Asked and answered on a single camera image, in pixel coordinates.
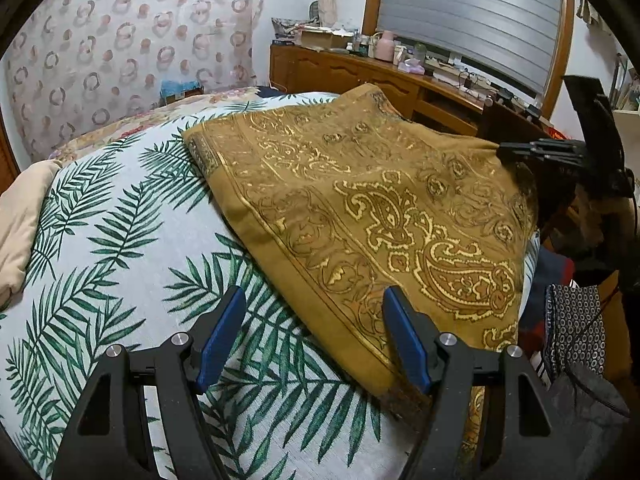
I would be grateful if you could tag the floral rose bed blanket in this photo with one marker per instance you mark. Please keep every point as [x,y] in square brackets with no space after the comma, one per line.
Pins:
[150,120]

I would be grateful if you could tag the palm leaf print sheet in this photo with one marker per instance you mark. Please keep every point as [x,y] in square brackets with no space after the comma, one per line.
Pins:
[131,249]

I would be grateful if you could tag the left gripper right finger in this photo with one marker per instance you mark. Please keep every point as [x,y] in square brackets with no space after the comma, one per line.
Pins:
[440,365]

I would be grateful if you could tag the open cardboard box on sideboard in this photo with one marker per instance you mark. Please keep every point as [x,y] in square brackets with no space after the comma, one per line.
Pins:
[322,39]

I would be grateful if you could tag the pink thermos jug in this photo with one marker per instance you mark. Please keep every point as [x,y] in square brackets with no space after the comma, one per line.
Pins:
[385,46]

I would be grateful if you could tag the grey window roller blind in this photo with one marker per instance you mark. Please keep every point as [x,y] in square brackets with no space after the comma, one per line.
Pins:
[515,38]

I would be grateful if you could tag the pink circle patterned curtain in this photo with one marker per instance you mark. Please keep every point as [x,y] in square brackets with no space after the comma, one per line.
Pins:
[78,65]

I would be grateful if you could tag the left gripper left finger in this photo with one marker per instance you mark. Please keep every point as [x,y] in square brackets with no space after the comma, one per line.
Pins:
[186,365]

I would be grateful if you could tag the navy blue mattress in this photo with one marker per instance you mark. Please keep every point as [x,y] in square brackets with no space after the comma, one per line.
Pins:
[268,92]

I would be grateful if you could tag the long wooden sideboard cabinet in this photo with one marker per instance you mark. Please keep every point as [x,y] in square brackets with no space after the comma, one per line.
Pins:
[418,98]

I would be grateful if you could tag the beige folded cloth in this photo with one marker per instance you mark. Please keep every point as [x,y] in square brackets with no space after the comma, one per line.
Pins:
[20,211]

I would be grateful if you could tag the cardboard box with blue cloth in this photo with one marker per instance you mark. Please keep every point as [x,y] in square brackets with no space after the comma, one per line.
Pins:
[173,91]

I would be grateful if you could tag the mustard paisley patterned cloth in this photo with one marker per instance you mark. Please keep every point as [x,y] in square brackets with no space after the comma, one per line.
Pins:
[337,202]

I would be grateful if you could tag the lavender tissue pack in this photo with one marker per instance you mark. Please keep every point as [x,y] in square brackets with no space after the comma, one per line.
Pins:
[411,66]

